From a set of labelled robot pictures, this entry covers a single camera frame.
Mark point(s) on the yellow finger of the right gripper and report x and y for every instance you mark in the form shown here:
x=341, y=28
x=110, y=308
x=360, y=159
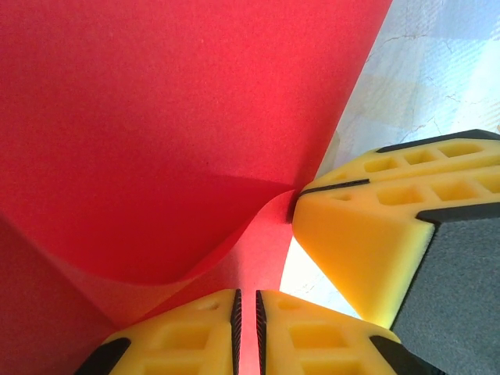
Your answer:
x=371, y=250
x=429, y=156

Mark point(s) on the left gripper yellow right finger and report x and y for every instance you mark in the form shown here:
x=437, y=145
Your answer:
x=320, y=343

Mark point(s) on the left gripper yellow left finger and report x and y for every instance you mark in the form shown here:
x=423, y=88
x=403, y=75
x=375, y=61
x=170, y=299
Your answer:
x=187, y=343

